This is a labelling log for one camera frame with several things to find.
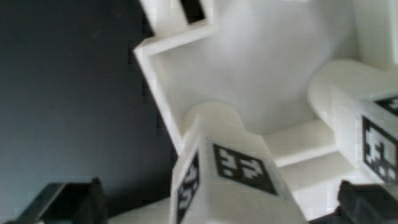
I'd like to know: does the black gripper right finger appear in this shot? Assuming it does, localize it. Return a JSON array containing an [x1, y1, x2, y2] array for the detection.
[[331, 179, 398, 224]]

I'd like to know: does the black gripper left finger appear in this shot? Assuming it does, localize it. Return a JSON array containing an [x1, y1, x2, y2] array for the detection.
[[6, 178, 109, 224]]

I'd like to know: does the white chair seat plate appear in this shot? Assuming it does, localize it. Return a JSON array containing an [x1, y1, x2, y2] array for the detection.
[[109, 0, 398, 224]]

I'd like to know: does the white chair leg block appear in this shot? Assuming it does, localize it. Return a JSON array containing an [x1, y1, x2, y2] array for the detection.
[[308, 60, 398, 184], [169, 102, 308, 224]]

